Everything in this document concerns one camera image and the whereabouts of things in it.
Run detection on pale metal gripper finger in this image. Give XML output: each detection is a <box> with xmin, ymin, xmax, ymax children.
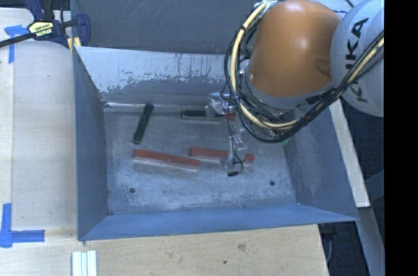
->
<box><xmin>204</xmin><ymin>93</ymin><xmax>231</xmax><ymax>120</ymax></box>
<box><xmin>220</xmin><ymin>134</ymin><xmax>249</xmax><ymax>172</ymax></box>

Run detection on dark green flat block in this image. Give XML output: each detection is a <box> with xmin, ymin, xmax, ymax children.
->
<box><xmin>131</xmin><ymin>102</ymin><xmax>155</xmax><ymax>146</ymax></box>
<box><xmin>180</xmin><ymin>109</ymin><xmax>210</xmax><ymax>121</ymax></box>

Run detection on grey metal bin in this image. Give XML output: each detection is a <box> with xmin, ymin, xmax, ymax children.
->
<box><xmin>69</xmin><ymin>0</ymin><xmax>361</xmax><ymax>241</ymax></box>

